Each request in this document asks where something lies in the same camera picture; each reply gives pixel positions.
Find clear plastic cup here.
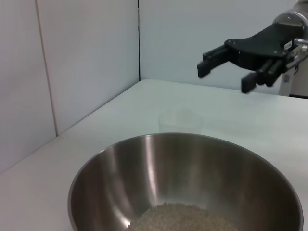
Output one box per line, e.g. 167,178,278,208
157,108,205,136

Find white rice pile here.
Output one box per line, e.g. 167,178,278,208
128,202,239,231

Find stainless steel mixing bowl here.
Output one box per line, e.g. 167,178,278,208
67,132,305,231

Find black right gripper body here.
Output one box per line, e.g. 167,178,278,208
224,23,304,72

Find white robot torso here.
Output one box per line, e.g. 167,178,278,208
278,66,308,100

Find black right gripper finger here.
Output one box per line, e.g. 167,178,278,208
241,58,285,94
196,45,233,78

